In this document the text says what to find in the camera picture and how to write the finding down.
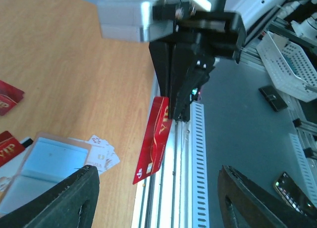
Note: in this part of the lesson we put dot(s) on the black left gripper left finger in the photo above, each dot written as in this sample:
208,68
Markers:
69,204

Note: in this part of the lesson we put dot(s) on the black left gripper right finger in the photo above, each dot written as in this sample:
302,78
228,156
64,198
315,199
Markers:
245,204

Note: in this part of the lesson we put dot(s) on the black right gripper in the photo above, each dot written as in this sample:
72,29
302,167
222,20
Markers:
184,59

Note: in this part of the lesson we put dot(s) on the pink leather card holder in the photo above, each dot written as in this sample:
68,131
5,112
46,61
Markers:
49,160

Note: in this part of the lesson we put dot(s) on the red vip card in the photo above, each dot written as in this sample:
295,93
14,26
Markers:
155,139
10,147
10,96

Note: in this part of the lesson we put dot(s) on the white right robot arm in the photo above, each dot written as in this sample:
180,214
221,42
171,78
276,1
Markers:
254,14

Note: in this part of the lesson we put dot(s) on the white card pile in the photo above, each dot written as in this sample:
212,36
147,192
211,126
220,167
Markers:
101,155

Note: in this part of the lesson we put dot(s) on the white VIP card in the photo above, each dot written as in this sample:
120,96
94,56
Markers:
26,142

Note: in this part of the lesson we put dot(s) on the smartphone on floor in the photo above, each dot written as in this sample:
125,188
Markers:
285,186

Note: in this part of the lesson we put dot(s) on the black wallet on floor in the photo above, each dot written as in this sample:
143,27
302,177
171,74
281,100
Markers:
273,98

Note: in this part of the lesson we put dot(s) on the white plastic basket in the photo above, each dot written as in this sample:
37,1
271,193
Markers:
288,66

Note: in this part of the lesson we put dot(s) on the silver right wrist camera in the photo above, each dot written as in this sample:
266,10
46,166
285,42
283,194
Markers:
131,20

